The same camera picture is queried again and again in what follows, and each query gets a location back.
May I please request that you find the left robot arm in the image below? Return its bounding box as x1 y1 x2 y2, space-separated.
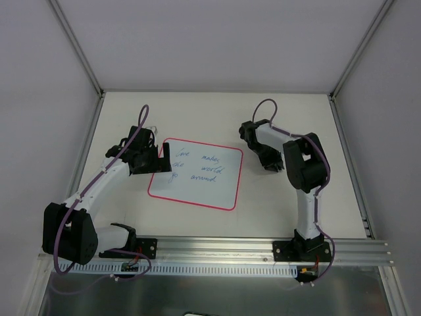
42 126 172 265

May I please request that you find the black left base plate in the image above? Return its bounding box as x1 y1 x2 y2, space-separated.
98 236 158 261

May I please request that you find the pink framed whiteboard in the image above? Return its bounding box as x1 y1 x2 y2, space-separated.
148 138 243 211

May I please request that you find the left aluminium frame post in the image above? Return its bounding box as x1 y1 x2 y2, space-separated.
47 0 104 97

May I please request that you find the white slotted cable duct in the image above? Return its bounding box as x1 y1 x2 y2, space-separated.
70 260 298 278

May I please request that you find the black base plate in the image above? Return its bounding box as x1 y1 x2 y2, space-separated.
98 236 158 261
272 240 332 263

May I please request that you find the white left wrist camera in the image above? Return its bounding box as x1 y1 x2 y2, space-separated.
146 126 158 135

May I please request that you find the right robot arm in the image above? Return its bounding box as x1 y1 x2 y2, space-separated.
239 119 332 263

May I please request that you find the aluminium mounting rail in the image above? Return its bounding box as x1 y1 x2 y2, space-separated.
38 233 394 267

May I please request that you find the right aluminium frame post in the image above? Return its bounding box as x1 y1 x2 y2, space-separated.
330 0 395 100

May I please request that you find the aluminium frame post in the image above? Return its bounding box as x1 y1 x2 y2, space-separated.
330 0 395 100
47 0 104 97

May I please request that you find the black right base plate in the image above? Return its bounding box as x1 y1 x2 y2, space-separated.
272 240 332 263

